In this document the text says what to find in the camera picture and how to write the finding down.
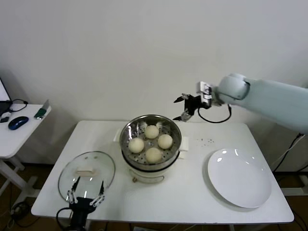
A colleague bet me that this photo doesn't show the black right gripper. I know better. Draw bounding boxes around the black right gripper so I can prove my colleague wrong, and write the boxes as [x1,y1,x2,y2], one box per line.
[172,93,203,122]

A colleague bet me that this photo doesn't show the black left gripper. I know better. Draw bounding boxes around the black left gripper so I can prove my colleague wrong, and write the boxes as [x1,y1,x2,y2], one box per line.
[66,176,106,213]

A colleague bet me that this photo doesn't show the glass lid with white handle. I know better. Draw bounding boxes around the glass lid with white handle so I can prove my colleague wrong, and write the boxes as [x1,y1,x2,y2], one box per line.
[57,151,116,203]

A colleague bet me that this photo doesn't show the white steamed baozi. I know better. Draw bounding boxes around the white steamed baozi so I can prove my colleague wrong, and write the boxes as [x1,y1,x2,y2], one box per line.
[128,138,145,154]
[157,134,173,149]
[146,147,163,164]
[144,125,160,140]

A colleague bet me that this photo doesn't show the stainless steel steamer basket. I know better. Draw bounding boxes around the stainless steel steamer basket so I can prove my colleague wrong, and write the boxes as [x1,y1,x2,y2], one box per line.
[113,115,190,170]

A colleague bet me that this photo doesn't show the brown crumbs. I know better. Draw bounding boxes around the brown crumbs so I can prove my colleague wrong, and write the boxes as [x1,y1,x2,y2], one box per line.
[196,137,215,147]

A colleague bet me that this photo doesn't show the white electric pot base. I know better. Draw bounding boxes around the white electric pot base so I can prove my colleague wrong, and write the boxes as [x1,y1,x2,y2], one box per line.
[121,149,187,185]

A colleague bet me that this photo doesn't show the white side desk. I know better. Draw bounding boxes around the white side desk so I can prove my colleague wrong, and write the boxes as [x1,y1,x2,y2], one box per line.
[0,103,52,209]

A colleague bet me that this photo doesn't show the large white plate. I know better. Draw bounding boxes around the large white plate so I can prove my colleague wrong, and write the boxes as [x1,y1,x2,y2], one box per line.
[207,148,272,209]

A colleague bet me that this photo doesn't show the blue computer mouse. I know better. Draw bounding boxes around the blue computer mouse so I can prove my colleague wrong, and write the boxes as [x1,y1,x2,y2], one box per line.
[8,116,29,130]

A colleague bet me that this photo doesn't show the black laptop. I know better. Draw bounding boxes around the black laptop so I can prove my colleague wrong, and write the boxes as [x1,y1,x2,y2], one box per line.
[0,77,12,116]

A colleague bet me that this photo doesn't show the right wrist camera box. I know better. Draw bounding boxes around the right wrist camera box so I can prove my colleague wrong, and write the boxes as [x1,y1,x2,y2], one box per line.
[197,81,214,108]

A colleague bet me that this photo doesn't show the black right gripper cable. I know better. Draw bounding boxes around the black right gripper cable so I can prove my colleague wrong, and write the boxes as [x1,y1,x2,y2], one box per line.
[197,103,232,124]

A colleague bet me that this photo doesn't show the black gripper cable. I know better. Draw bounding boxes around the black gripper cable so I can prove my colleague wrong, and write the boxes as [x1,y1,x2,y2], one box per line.
[56,207,73,231]
[197,103,232,124]

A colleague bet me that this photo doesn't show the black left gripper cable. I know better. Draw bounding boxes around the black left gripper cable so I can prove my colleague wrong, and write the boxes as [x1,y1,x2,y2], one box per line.
[56,207,73,231]

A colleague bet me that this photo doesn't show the black floor cable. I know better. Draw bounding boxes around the black floor cable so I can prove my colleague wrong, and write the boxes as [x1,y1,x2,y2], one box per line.
[8,202,32,229]

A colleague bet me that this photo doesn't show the green handled utility knife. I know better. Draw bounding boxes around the green handled utility knife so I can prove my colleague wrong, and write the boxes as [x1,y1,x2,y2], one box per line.
[33,100,50,120]

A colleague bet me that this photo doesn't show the black desk cable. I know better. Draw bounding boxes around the black desk cable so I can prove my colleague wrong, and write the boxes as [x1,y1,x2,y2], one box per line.
[9,99,28,113]

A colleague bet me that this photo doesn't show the black wall cable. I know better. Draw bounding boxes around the black wall cable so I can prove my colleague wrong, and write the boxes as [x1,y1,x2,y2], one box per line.
[273,133,306,173]

